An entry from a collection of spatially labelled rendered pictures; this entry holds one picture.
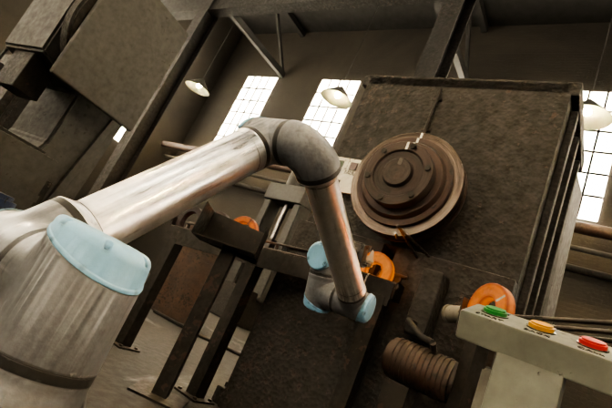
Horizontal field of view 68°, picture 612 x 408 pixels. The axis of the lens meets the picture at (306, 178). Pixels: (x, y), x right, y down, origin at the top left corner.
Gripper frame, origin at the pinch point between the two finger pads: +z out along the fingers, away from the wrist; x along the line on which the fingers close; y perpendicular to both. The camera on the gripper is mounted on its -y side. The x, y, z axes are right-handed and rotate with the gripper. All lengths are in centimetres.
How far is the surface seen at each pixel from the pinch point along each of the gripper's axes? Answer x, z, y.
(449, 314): -35.5, -8.5, -6.8
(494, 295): -48, -14, 4
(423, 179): -11.2, 5.0, 35.4
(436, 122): 3, 40, 66
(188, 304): 235, 132, -104
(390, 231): -2.2, 6.7, 13.2
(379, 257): -0.5, 5.9, 2.5
